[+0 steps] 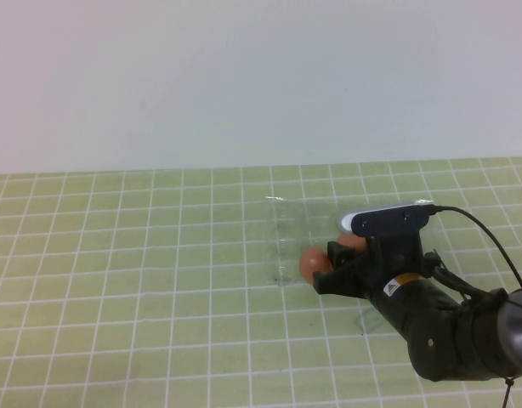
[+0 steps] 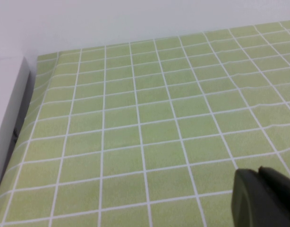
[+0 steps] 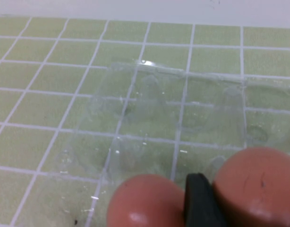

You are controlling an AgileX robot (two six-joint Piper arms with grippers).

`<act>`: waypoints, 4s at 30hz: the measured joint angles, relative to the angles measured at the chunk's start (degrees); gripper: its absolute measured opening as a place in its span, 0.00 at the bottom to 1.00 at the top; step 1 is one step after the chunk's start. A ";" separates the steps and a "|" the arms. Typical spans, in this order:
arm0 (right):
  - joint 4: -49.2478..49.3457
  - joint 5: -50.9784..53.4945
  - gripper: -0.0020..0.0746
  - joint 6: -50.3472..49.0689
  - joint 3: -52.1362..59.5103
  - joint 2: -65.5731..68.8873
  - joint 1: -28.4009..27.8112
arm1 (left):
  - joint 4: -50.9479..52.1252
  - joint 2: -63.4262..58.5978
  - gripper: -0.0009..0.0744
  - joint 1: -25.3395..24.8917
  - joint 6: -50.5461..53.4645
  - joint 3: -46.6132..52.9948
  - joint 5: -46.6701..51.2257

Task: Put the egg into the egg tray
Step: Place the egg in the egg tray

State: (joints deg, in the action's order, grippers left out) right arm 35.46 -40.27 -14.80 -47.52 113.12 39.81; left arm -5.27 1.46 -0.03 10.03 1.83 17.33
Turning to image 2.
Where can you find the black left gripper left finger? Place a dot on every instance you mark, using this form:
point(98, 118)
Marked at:
point(249, 198)

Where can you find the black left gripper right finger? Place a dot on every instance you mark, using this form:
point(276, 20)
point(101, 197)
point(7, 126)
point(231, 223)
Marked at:
point(284, 203)

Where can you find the green white-grid tablecloth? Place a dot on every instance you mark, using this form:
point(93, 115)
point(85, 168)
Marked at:
point(135, 118)

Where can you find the white side panel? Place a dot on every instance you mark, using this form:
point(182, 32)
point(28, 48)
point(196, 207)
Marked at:
point(8, 106)

